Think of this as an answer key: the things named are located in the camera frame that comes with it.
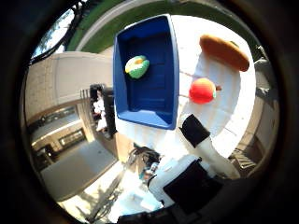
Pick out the green and yellow plush toy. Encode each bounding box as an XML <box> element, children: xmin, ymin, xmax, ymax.
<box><xmin>124</xmin><ymin>54</ymin><xmax>150</xmax><ymax>80</ymax></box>

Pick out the brown bread plush toy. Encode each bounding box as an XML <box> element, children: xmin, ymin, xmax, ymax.
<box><xmin>199</xmin><ymin>34</ymin><xmax>250</xmax><ymax>73</ymax></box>

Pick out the blue plastic container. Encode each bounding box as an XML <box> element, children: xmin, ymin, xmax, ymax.
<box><xmin>112</xmin><ymin>13</ymin><xmax>180</xmax><ymax>131</ymax></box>

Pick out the red peach plush toy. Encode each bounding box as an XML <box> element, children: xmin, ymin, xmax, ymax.
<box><xmin>188</xmin><ymin>77</ymin><xmax>222</xmax><ymax>105</ymax></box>

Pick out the beige house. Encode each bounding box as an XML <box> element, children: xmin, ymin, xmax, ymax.
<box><xmin>24</xmin><ymin>50</ymin><xmax>116</xmax><ymax>169</ymax></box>

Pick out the leafy tree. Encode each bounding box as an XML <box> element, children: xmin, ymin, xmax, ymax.
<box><xmin>32</xmin><ymin>12</ymin><xmax>76</xmax><ymax>59</ymax></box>

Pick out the black cable bundle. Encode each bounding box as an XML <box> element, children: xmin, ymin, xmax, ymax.
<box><xmin>125</xmin><ymin>143</ymin><xmax>163</xmax><ymax>185</ymax></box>

